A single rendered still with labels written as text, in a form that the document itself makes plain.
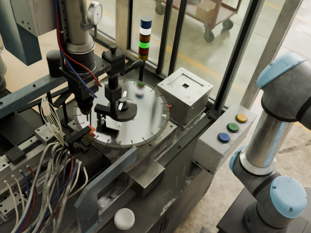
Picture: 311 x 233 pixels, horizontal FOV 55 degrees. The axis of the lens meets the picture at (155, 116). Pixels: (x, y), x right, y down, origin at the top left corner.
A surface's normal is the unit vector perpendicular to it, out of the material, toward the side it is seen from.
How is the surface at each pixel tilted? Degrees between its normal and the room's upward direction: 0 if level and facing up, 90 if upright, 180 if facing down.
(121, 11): 90
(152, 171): 0
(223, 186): 0
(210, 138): 0
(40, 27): 90
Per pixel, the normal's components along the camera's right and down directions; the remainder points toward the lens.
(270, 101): -0.89, 0.37
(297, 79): -0.47, -0.29
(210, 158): -0.64, 0.52
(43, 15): 0.76, 0.53
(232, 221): 0.11, -0.67
